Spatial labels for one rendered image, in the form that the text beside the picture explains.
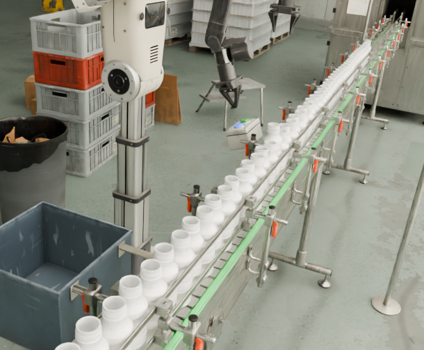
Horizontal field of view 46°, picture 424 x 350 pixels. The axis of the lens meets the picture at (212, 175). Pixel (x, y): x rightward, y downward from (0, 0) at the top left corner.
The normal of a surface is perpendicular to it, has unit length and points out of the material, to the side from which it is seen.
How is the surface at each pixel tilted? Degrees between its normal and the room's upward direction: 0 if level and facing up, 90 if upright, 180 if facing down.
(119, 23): 90
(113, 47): 101
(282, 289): 0
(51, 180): 93
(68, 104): 90
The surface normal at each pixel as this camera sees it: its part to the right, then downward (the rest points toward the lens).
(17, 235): 0.91, 0.24
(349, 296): 0.08, -0.90
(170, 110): -0.39, 0.51
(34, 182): 0.42, 0.47
